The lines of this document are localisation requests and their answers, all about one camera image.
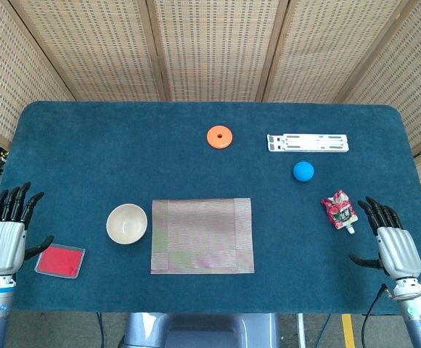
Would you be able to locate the dark blue table cloth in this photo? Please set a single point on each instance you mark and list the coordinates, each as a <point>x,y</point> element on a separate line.
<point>105,163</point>

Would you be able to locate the blue ball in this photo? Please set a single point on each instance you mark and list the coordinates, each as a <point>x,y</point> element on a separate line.
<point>303,171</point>

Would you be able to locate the cream white bowl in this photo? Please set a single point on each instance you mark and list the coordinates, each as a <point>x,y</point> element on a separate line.
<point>126,223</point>

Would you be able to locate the woven bamboo folding screen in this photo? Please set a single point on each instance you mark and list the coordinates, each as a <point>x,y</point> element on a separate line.
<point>214,47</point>

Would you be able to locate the white table leg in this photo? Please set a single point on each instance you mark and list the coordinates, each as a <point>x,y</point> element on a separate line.
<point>301,331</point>

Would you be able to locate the white folding stand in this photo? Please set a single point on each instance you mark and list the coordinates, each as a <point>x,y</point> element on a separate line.
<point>341,143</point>

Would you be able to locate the blue-grey robot torso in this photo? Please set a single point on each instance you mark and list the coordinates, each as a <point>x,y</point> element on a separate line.
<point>203,333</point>

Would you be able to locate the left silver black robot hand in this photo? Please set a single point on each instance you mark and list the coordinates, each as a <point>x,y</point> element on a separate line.
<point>3,243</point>

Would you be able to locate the red snack pouch with spout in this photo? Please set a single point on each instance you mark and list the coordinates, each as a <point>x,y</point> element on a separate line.
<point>341,214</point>

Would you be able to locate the orange disc with hole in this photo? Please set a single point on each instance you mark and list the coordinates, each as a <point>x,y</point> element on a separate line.
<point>214,139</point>

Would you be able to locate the red pad in clear case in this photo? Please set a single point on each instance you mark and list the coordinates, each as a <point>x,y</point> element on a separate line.
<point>59,261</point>

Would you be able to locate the beige woven placemat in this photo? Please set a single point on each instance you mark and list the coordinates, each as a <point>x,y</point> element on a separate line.
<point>201,235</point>

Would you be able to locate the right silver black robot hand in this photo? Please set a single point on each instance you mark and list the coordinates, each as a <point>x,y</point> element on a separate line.
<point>399,250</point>

